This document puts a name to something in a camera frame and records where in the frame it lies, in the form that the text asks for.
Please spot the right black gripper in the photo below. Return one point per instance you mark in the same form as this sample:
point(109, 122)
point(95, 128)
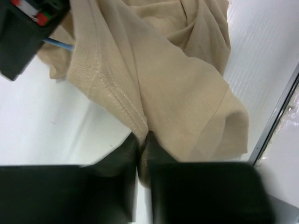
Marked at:
point(25, 25)

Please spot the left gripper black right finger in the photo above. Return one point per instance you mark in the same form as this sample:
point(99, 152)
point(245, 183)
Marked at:
point(204, 192)

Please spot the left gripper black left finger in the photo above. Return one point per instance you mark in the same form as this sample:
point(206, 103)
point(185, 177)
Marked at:
point(102, 193)

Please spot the light blue wire hanger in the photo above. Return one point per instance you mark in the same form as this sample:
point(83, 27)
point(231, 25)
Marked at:
point(59, 44)

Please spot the beige t shirt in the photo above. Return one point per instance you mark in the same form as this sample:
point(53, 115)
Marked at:
point(157, 66)

